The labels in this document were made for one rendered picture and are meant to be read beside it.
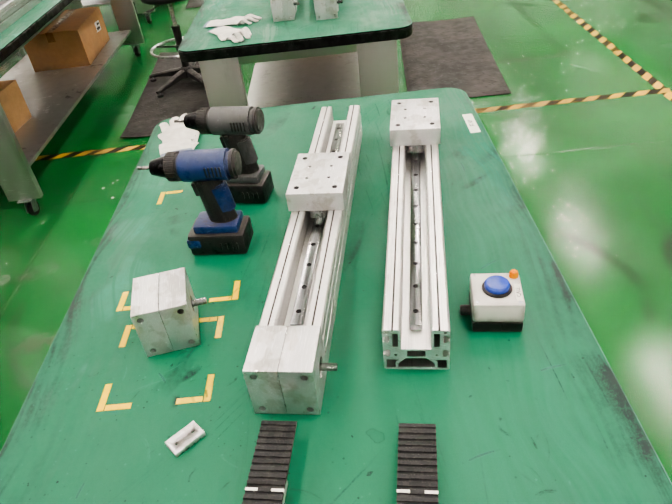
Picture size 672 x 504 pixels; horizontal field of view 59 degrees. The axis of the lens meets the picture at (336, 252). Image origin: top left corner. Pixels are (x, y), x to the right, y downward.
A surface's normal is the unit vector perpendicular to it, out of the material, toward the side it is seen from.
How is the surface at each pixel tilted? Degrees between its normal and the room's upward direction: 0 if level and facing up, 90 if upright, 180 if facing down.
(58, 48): 90
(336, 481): 0
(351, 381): 0
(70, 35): 88
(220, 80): 90
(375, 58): 90
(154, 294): 0
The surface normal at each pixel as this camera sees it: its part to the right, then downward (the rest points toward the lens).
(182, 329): 0.22, 0.58
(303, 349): -0.10, -0.79
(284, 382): -0.11, 0.62
